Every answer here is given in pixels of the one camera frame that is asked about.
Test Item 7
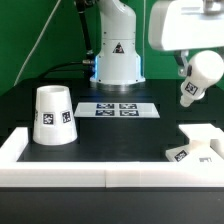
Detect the white lamp base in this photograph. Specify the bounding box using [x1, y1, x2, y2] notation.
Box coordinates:
[165, 123, 224, 163]

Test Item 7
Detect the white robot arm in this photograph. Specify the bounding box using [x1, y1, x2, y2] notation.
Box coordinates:
[74, 0, 224, 91]

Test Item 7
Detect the white fiducial marker plate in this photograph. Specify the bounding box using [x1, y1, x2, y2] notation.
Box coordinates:
[74, 102, 160, 119]

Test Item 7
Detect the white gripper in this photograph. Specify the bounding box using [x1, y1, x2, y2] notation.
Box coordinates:
[148, 0, 224, 77]

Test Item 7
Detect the black cable at base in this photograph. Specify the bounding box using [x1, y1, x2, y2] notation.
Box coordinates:
[37, 60, 96, 81]

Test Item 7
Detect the white lamp bulb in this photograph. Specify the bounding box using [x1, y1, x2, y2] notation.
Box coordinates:
[180, 50, 224, 107]

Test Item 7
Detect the white U-shaped table fence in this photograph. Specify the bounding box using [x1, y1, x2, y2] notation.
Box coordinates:
[0, 127, 224, 188]

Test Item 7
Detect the white conical lamp shade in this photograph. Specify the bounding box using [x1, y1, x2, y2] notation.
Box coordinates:
[33, 85, 77, 146]

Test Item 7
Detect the black corrugated hose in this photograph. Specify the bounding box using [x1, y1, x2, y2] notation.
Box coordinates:
[75, 0, 96, 63]

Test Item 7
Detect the white hanging cable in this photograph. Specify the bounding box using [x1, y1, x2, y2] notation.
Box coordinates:
[13, 0, 63, 87]

